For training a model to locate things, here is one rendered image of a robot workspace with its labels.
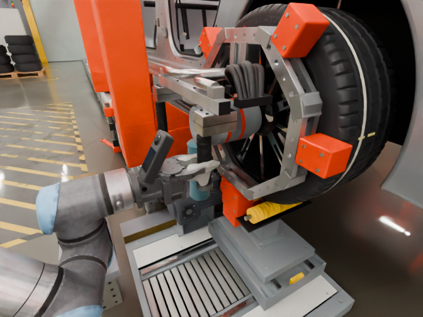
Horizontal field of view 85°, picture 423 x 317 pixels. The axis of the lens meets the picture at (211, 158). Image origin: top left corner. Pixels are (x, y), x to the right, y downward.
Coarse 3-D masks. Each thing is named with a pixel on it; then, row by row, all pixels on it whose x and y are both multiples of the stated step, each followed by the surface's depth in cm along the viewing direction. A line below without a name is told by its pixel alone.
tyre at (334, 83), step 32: (352, 32) 58; (320, 64) 55; (352, 64) 54; (384, 64) 59; (320, 96) 57; (352, 96) 53; (384, 96) 58; (320, 128) 59; (352, 128) 55; (384, 128) 62; (288, 192) 75; (320, 192) 68
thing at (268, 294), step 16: (208, 224) 130; (224, 240) 121; (240, 256) 112; (240, 272) 107; (288, 272) 105; (304, 272) 105; (320, 272) 108; (256, 288) 96; (272, 288) 96; (288, 288) 97; (272, 304) 96
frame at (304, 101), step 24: (216, 48) 78; (264, 48) 58; (288, 72) 53; (288, 96) 55; (312, 96) 53; (312, 120) 56; (288, 144) 59; (288, 168) 60; (240, 192) 86; (264, 192) 72
